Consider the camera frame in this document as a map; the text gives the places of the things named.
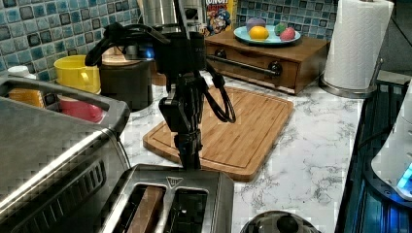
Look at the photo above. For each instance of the purple toy fruit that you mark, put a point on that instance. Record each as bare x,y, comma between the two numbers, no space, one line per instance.
254,21

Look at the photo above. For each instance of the metal paper towel holder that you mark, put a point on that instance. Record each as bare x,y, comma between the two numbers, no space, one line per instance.
353,93

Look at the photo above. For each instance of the bamboo cutting board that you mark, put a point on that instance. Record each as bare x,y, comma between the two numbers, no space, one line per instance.
240,148

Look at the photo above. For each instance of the red toy strawberry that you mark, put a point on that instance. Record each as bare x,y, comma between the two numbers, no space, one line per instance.
288,34

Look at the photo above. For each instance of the yellow toy lemon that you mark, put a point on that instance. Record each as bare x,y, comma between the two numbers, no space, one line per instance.
258,33

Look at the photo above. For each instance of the pink cup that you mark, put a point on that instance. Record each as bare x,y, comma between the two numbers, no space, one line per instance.
80,109

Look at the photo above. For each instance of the green toy fruit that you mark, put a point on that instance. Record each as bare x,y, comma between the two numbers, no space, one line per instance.
279,28

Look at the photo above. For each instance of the yellow plastic mug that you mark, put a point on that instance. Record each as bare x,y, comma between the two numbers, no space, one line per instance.
71,71

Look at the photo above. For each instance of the Cap'n Crunch cereal box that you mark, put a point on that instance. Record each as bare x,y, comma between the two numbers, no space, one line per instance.
220,16

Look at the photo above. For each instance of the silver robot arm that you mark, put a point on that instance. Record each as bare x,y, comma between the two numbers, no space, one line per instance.
167,16

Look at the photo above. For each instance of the brown toast slice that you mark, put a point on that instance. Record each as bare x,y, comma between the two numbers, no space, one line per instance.
144,219

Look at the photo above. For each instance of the white paper towel roll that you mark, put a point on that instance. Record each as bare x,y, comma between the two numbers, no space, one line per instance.
356,41

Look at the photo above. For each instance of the black canister with wooden lid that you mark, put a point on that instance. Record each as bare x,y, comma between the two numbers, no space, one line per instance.
129,81

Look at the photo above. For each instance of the silver two-slot toaster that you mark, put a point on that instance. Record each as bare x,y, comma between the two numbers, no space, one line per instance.
193,201

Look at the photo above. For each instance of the light blue plate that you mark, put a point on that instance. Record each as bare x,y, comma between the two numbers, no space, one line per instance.
242,34

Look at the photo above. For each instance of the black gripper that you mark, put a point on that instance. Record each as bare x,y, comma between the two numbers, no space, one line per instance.
180,57

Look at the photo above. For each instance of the white bottle with orange label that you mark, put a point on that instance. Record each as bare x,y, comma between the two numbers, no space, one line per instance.
27,96

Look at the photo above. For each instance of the wooden drawer box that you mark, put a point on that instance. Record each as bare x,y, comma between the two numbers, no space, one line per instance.
288,68

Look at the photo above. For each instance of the stainless toaster oven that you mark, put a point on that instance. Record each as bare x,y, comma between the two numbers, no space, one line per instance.
57,171

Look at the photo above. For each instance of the glass pot lid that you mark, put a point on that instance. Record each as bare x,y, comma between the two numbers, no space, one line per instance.
278,222

